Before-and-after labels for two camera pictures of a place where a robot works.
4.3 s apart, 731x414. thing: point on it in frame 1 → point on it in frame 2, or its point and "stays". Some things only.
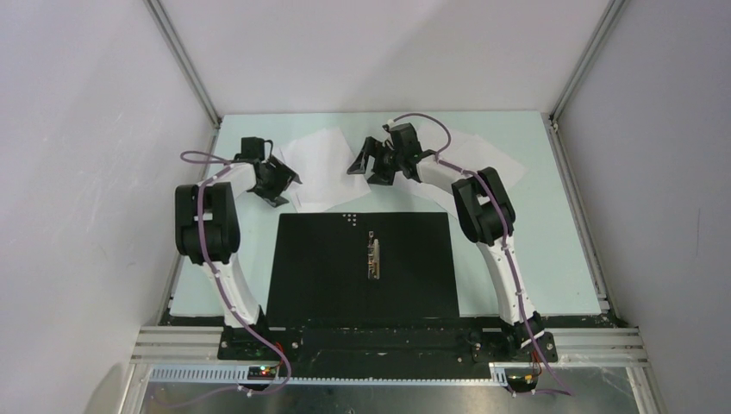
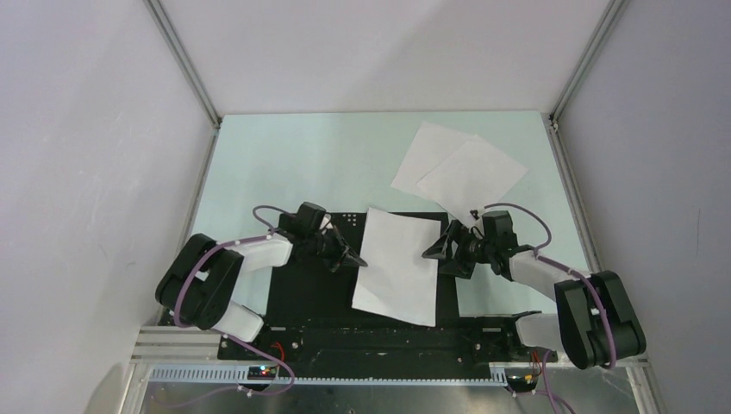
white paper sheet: x=319 y=164 → x=398 y=280
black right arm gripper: x=374 y=148 → x=459 y=267
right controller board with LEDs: x=521 y=379 stays
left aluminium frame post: x=171 y=38 stays
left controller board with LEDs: x=261 y=373 stays
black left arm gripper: x=284 y=178 → x=348 y=257
